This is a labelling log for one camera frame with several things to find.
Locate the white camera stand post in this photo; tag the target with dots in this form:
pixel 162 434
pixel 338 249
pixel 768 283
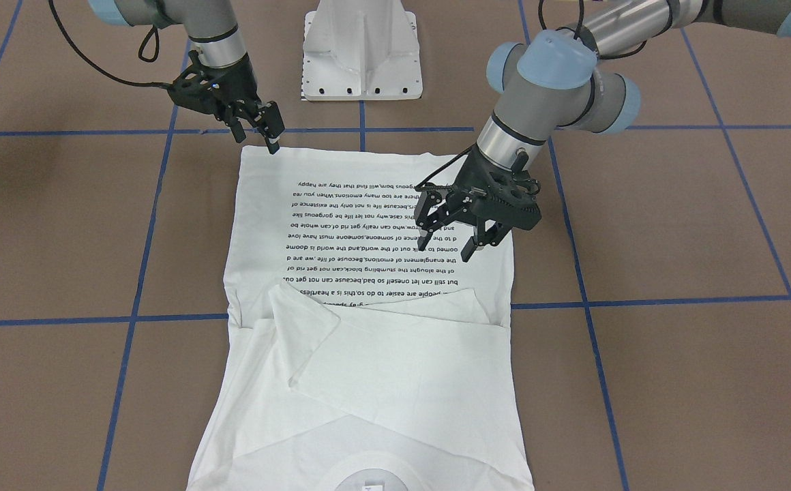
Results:
pixel 361 50

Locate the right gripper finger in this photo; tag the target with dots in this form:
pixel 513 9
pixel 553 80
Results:
pixel 271 125
pixel 236 127

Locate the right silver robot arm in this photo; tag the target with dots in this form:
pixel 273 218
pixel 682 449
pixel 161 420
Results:
pixel 211 26

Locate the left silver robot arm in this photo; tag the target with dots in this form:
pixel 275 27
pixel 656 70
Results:
pixel 555 83

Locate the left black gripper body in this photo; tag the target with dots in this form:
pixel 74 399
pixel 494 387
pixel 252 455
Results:
pixel 465 183

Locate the white printed t-shirt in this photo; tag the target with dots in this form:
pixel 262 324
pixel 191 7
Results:
pixel 355 361

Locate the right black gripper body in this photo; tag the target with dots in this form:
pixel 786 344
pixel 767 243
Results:
pixel 237 82

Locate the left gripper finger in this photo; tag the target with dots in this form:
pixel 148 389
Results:
pixel 431 221
pixel 482 236

